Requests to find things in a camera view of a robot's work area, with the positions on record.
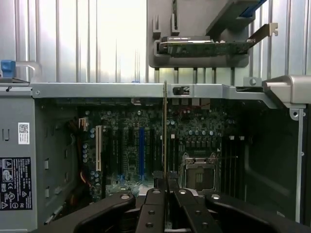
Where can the blue expansion slot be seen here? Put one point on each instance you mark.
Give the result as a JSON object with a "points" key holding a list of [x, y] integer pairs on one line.
{"points": [[142, 155]]}

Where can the black RAM slot bank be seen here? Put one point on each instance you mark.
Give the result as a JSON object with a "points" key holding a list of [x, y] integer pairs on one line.
{"points": [[233, 165]]}

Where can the white barcode label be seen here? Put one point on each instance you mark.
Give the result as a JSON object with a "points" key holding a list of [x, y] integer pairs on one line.
{"points": [[23, 133]]}

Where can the grey power supply unit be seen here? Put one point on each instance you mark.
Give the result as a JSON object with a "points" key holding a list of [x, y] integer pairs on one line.
{"points": [[14, 106]]}

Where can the dark green motherboard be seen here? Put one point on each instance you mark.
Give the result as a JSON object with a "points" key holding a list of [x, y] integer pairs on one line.
{"points": [[155, 116]]}

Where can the white expansion slot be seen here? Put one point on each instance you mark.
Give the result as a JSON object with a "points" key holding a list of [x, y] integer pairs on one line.
{"points": [[98, 148]]}

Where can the black rating label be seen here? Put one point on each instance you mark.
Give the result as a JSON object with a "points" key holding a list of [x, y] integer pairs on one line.
{"points": [[15, 183]]}

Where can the grey parts rack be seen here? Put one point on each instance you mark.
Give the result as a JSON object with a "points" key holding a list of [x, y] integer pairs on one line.
{"points": [[226, 61]]}

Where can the blue plastic latch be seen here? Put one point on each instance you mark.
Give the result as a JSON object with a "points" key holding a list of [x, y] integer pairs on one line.
{"points": [[6, 66]]}

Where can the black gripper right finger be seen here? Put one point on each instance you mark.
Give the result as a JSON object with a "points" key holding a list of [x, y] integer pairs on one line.
{"points": [[187, 213]]}

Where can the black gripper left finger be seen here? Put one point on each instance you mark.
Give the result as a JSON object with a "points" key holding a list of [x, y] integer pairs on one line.
{"points": [[153, 213]]}

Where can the green graphics card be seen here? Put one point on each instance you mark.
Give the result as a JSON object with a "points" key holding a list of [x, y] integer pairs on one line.
{"points": [[206, 48]]}

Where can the metal CPU socket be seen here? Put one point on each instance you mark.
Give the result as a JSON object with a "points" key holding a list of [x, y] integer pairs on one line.
{"points": [[200, 170]]}

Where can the black case clip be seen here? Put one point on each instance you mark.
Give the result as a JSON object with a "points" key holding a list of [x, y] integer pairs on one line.
{"points": [[179, 90]]}

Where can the grey open PC case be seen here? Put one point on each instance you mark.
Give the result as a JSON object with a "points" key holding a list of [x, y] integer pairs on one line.
{"points": [[274, 145]]}

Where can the grey case release latch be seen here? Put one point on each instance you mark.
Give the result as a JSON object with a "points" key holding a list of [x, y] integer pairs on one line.
{"points": [[289, 89]]}

